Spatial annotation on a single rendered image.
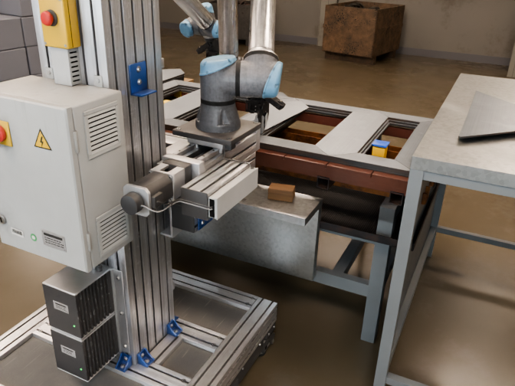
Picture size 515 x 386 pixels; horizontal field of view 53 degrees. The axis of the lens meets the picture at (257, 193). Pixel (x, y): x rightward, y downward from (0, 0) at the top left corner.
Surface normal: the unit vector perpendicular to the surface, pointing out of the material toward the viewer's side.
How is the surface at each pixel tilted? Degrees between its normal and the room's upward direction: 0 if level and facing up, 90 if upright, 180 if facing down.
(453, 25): 90
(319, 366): 0
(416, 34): 90
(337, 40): 90
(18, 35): 90
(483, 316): 0
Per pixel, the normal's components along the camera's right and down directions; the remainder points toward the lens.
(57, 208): -0.44, 0.37
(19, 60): 0.84, 0.26
